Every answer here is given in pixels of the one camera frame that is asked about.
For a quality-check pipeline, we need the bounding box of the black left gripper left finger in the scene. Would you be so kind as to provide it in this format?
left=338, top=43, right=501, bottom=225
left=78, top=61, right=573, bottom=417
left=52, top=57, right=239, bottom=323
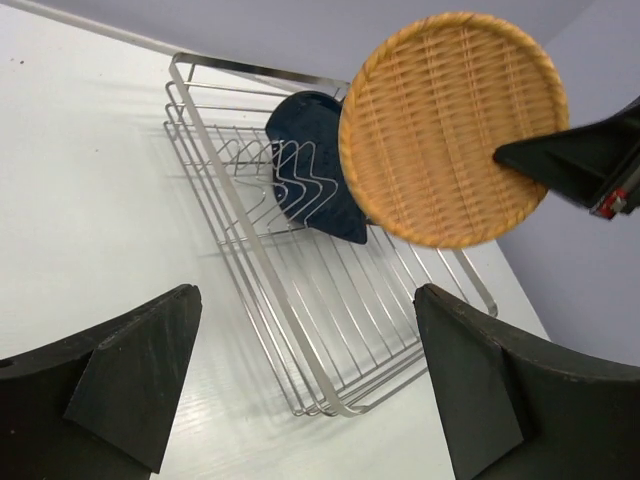
left=1, top=284, right=202, bottom=479

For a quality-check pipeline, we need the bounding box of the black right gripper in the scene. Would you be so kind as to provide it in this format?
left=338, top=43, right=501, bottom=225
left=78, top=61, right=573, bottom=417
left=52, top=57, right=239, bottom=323
left=493, top=100, right=639, bottom=220

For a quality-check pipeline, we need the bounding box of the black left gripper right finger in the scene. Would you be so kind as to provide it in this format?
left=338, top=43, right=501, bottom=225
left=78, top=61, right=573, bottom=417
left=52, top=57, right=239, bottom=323
left=414, top=284, right=639, bottom=479

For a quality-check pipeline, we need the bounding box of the orange woven round plate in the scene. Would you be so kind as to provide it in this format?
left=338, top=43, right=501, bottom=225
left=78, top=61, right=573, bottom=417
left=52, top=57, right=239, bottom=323
left=338, top=12, right=569, bottom=249

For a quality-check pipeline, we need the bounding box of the dark blue glazed plate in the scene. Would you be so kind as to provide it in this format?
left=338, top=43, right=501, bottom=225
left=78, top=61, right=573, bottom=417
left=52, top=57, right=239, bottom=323
left=265, top=91, right=368, bottom=245

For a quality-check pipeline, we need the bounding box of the metal wire dish rack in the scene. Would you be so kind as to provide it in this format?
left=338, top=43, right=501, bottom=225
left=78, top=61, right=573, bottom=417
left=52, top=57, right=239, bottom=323
left=164, top=53, right=498, bottom=417

